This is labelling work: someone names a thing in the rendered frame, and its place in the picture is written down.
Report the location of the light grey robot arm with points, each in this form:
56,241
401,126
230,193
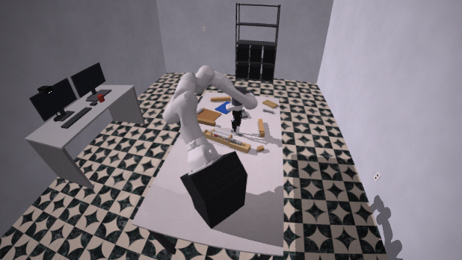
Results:
183,107

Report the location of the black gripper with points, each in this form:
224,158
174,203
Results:
236,122

